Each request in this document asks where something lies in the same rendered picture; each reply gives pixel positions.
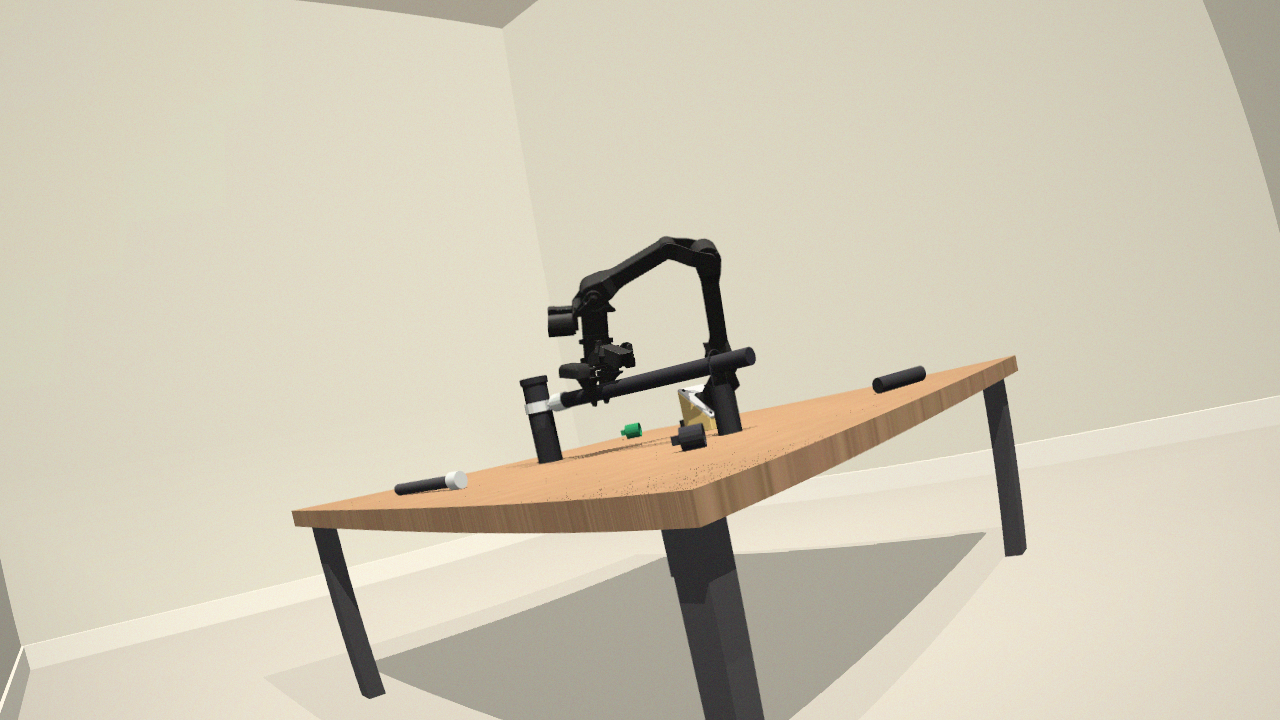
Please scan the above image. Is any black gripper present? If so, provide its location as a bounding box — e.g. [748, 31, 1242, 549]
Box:
[559, 333, 623, 407]

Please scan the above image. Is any grey faceted cup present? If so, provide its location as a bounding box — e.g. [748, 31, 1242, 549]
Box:
[524, 392, 571, 415]

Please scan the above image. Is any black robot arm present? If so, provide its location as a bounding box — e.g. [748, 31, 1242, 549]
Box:
[547, 236, 732, 368]

